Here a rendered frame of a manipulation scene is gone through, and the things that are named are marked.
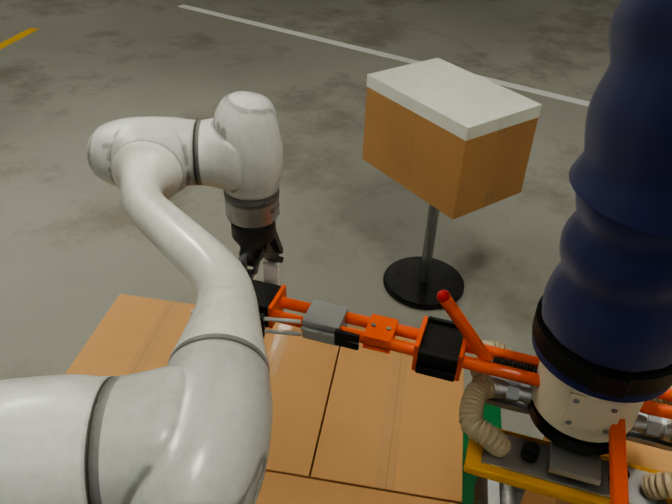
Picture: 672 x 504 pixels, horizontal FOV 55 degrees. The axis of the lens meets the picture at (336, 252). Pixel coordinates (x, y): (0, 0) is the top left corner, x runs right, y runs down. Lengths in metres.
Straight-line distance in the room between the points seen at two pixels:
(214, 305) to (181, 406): 0.15
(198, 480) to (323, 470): 1.30
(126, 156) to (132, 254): 2.55
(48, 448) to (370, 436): 1.40
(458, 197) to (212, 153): 1.70
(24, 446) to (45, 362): 2.46
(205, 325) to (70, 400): 0.14
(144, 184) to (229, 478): 0.49
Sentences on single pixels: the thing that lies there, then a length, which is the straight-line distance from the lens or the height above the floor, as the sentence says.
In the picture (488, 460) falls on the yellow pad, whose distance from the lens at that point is 1.17.
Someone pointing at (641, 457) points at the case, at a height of 0.95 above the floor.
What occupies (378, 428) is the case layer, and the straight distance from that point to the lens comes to 1.91.
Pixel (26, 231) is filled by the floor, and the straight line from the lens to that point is 3.87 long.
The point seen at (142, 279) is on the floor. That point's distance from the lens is 3.34.
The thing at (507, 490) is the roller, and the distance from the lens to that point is 1.85.
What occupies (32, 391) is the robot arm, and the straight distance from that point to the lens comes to 0.60.
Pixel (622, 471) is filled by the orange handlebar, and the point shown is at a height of 1.24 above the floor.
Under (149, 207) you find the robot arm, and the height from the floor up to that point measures 1.57.
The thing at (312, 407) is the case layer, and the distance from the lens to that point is 1.95.
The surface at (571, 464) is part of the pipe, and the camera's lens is 1.17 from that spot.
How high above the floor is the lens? 2.03
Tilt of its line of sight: 36 degrees down
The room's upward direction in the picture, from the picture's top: 2 degrees clockwise
